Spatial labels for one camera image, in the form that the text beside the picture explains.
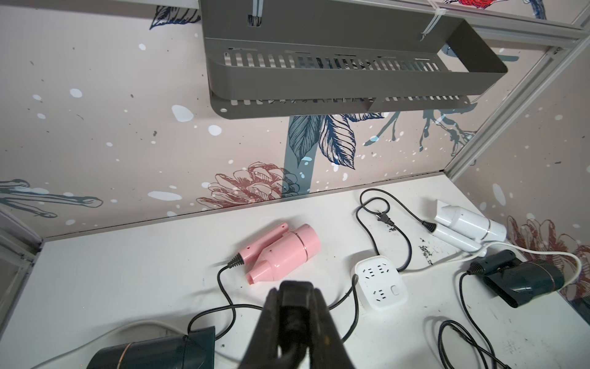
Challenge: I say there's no black metal wall shelf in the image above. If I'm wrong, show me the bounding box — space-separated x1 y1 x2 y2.
199 1 508 119

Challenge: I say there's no dark blow dryer right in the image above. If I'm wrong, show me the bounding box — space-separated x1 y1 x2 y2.
467 250 565 308

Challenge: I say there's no pink blow dryer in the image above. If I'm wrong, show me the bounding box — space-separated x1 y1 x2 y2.
238 222 321 284

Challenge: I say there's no white folded blow dryer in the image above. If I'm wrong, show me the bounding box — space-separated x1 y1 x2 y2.
423 200 507 254

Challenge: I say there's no black cord of back pink dryer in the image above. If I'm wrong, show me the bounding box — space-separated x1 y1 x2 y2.
186 264 360 344

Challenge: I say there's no black cord of white dryer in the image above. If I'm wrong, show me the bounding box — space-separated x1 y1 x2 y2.
354 187 436 273

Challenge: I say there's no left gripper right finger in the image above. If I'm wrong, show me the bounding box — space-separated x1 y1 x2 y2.
309 288 354 369

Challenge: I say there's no white cable of right strip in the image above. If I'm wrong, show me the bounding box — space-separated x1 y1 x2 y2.
400 240 584 292

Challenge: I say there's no dark folded blow dryer left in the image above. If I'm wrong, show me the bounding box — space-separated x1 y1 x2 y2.
87 327 215 369

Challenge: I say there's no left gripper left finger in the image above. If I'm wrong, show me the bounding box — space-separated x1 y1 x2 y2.
239 288 284 368

